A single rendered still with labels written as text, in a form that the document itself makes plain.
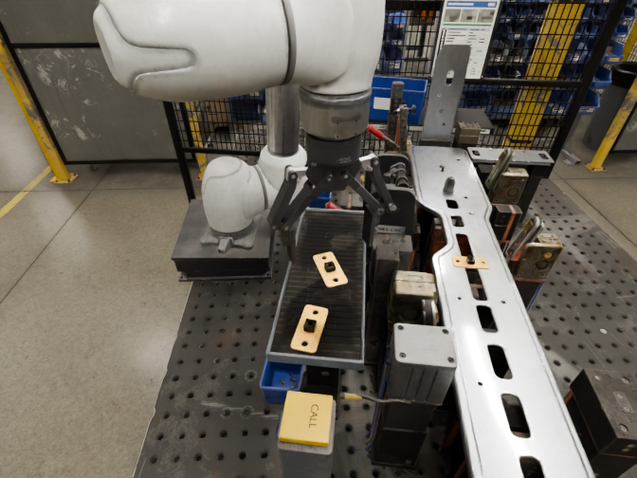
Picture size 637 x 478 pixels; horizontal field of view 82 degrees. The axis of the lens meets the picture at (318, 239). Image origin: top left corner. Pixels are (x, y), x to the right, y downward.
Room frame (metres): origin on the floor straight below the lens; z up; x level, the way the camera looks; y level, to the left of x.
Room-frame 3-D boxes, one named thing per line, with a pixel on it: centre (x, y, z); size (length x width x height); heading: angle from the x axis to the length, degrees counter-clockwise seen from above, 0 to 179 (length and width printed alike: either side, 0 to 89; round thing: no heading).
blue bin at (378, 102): (1.58, -0.29, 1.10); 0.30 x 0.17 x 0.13; 74
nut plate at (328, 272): (0.48, -0.02, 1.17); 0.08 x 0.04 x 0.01; 19
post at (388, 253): (0.60, -0.15, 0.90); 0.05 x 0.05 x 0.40; 84
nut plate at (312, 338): (0.35, 0.01, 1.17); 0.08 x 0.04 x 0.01; 165
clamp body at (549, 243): (0.71, -0.55, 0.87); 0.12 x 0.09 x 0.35; 84
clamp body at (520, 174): (1.05, -0.62, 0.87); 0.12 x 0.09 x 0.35; 84
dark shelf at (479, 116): (1.58, -0.27, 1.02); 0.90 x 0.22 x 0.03; 84
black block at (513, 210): (0.92, -0.57, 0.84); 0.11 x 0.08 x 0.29; 84
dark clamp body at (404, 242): (0.66, -0.17, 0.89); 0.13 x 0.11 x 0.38; 84
